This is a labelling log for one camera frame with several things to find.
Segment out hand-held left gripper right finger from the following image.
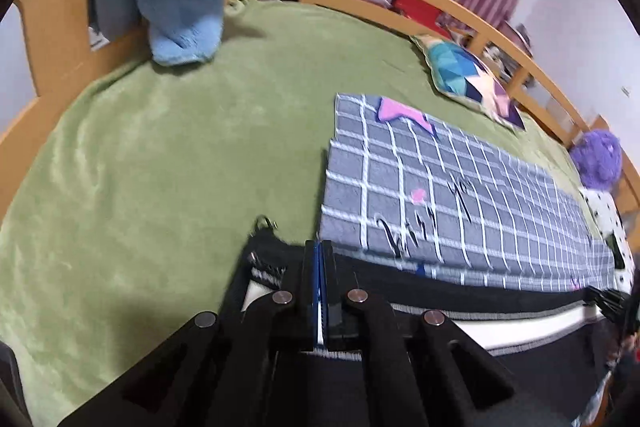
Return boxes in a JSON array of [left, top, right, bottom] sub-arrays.
[[320, 241, 571, 427]]

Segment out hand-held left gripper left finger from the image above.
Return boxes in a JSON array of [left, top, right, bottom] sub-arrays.
[[57, 239, 321, 427]]

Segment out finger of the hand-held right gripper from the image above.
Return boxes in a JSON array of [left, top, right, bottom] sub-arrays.
[[584, 285, 632, 324]]

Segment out black pants with white waistband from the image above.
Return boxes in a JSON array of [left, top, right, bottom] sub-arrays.
[[220, 216, 626, 427]]

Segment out white black-dotted pillow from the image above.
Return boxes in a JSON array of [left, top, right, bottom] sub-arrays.
[[580, 187, 636, 270]]

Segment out purple plush toy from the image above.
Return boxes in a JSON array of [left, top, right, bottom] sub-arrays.
[[570, 129, 623, 190]]

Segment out grey checked star sheet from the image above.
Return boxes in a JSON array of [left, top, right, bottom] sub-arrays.
[[317, 93, 618, 293]]

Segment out green plush blanket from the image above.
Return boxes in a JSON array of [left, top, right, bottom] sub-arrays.
[[0, 0, 601, 427]]

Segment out colourful triangle pattern pillow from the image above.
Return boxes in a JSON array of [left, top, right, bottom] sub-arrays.
[[410, 33, 526, 131]]

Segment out wooden bed frame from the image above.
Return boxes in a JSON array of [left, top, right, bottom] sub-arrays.
[[0, 0, 640, 238]]

